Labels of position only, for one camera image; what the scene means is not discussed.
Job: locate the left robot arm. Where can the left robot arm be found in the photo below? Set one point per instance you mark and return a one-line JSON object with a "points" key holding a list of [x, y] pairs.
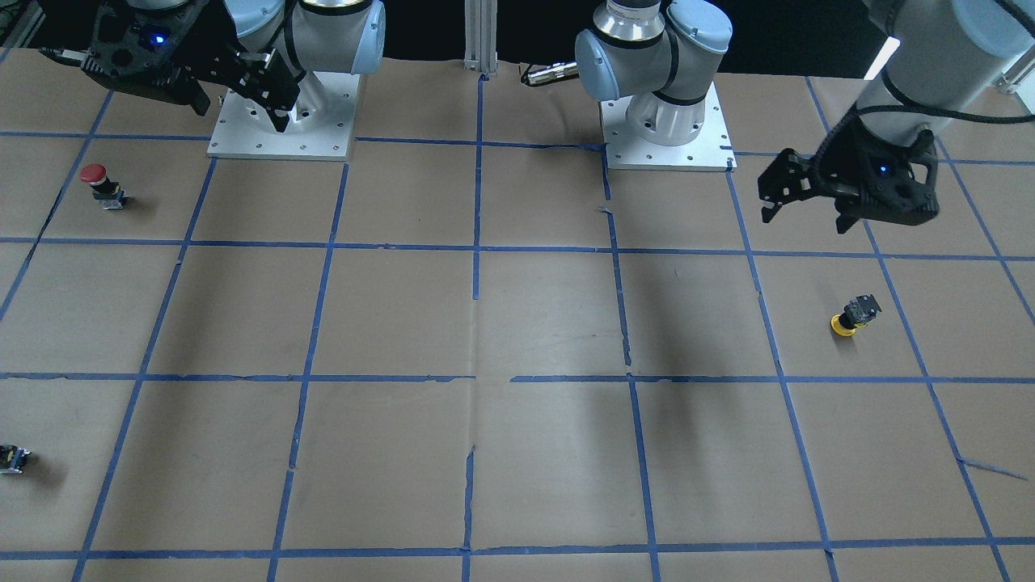
{"points": [[949, 52]]}

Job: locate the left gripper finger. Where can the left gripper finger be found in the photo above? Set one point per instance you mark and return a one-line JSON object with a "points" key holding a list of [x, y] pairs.
{"points": [[788, 178], [848, 216]]}

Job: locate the yellow push button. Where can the yellow push button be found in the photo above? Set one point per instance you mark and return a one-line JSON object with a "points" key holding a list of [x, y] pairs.
{"points": [[856, 314]]}

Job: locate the red push button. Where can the red push button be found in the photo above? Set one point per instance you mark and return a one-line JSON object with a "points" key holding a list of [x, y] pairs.
{"points": [[108, 193]]}

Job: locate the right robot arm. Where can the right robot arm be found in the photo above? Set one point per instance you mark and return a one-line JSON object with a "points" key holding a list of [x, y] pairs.
{"points": [[262, 50]]}

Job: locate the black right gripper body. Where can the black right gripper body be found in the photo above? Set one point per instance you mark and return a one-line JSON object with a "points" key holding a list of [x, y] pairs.
{"points": [[212, 50]]}

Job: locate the aluminium frame post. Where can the aluminium frame post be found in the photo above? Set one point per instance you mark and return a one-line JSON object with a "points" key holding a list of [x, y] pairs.
{"points": [[479, 25]]}

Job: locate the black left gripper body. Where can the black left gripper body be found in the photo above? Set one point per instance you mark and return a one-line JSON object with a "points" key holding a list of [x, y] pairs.
{"points": [[842, 164]]}

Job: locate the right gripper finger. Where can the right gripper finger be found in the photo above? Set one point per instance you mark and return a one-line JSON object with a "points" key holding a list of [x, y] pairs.
{"points": [[180, 87], [264, 78]]}

